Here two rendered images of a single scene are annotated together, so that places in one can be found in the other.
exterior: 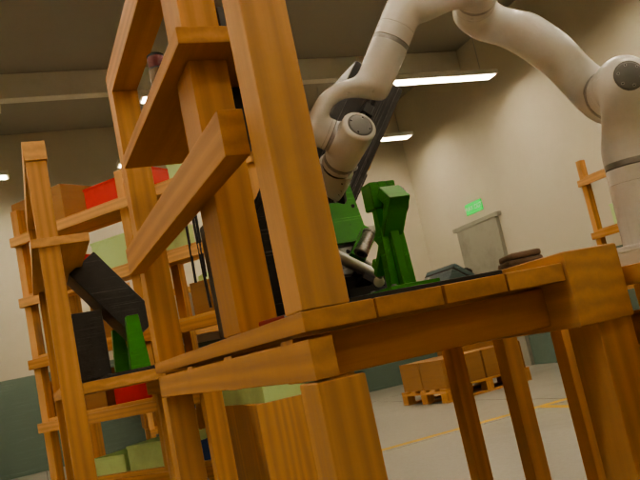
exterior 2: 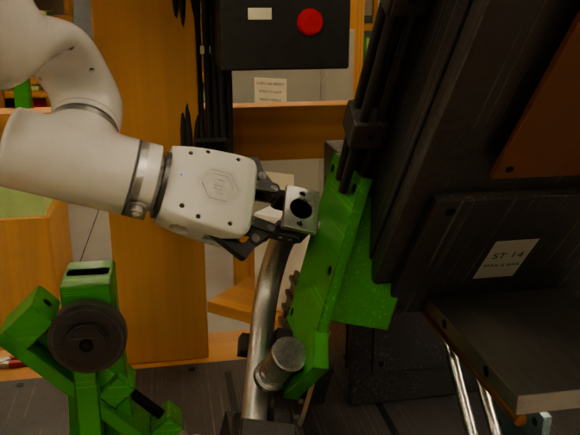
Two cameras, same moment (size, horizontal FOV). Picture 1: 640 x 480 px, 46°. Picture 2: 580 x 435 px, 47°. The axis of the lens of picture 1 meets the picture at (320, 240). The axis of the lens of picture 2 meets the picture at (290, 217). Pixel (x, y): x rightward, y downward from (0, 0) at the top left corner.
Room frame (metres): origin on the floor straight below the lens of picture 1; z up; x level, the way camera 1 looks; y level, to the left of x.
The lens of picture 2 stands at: (2.11, -0.74, 1.43)
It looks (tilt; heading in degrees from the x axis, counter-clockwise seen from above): 18 degrees down; 103
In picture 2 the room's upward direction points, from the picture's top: straight up
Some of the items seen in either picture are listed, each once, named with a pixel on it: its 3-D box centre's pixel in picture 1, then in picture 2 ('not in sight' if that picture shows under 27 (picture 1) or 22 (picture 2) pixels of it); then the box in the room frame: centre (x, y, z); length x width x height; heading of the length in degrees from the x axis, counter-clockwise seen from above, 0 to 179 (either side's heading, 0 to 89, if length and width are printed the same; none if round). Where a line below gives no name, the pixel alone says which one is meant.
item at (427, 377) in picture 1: (460, 359); not in sight; (8.48, -1.25, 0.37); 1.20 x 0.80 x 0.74; 120
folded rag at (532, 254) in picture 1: (519, 259); not in sight; (1.68, -0.43, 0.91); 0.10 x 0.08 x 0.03; 2
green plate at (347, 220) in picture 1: (333, 211); (353, 254); (2.02, -0.05, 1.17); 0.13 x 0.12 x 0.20; 24
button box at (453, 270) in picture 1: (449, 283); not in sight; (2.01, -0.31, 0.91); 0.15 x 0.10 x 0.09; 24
